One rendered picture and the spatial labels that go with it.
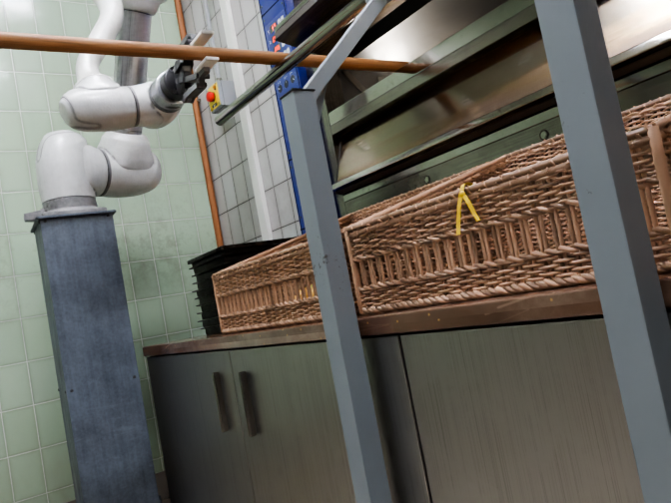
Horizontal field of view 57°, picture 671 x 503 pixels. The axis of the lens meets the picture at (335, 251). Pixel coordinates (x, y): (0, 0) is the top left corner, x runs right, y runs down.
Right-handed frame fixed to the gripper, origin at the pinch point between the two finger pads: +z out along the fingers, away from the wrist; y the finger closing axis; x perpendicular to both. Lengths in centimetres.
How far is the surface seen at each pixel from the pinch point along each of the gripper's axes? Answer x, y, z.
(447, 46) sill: -54, 4, 20
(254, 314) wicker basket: -4, 58, -8
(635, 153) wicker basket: -6, 49, 85
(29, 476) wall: 33, 98, -121
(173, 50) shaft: 7.9, 1.2, 1.8
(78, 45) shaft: 26.8, 1.6, 1.9
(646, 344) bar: 5, 67, 88
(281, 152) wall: -52, 5, -63
